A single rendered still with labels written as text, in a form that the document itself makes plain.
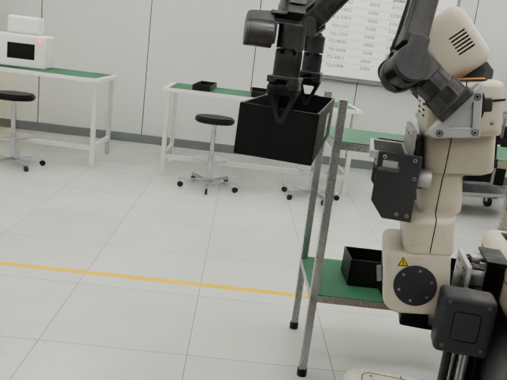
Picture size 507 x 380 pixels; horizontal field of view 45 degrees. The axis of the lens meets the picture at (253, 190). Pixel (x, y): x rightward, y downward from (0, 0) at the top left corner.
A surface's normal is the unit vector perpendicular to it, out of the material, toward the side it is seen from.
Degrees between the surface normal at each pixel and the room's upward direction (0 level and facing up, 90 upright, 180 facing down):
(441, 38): 90
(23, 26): 90
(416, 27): 58
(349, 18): 90
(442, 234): 90
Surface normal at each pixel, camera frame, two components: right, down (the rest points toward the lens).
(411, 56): 0.14, -0.12
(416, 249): -0.18, 0.20
